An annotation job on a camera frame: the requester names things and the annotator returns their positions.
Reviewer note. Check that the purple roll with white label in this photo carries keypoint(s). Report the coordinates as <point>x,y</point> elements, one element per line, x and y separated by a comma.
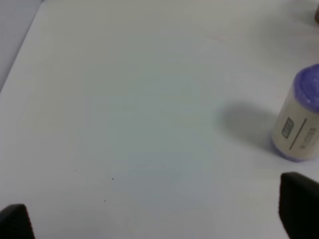
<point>296,132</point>

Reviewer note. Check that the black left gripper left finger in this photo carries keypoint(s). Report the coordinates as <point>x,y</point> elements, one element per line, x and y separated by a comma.
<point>15,223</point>

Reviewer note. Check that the brown bakery item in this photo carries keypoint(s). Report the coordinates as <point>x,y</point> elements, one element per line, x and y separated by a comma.
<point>316,16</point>

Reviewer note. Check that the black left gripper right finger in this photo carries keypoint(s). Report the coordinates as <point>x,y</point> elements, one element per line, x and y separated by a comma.
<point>299,206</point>

